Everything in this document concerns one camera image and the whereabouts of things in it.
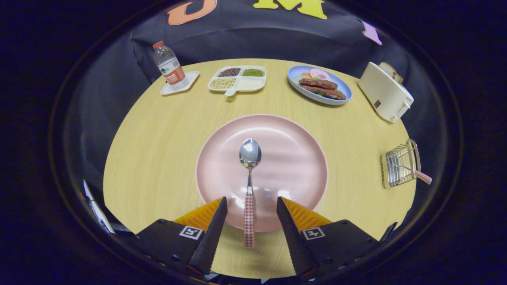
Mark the fork with checkered handle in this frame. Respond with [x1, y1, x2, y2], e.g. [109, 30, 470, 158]
[408, 168, 433, 185]

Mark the green lettuce leaf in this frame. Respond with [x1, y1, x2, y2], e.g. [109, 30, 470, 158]
[294, 74, 323, 97]

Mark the white toaster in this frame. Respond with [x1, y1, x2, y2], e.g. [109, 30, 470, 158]
[358, 62, 415, 123]

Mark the white divided bean tray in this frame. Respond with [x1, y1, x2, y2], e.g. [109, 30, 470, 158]
[208, 66, 267, 97]

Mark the black table corner bracket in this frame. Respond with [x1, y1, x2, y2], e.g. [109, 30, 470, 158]
[379, 222, 398, 242]

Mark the metal wire basket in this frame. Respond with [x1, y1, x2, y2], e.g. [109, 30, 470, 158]
[380, 139, 421, 189]

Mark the blue oval plate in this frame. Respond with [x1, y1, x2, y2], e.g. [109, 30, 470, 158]
[288, 65, 353, 106]

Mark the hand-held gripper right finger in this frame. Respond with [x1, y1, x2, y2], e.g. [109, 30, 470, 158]
[276, 196, 380, 276]

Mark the clear water bottle red label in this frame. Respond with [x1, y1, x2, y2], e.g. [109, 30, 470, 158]
[152, 41, 190, 91]

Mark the brown meat strip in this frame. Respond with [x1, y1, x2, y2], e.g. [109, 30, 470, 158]
[309, 85, 347, 100]
[299, 78, 338, 90]

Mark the spoon with checkered handle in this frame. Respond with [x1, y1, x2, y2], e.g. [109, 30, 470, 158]
[239, 138, 262, 247]

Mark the toast bread slice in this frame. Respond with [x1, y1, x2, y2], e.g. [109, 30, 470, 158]
[378, 62, 404, 84]

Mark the white square coaster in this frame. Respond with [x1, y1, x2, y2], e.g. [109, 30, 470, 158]
[160, 70, 200, 96]

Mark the pink round plate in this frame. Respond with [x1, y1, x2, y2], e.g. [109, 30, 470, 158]
[196, 114, 329, 233]

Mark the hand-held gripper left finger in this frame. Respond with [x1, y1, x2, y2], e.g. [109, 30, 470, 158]
[135, 197, 229, 276]

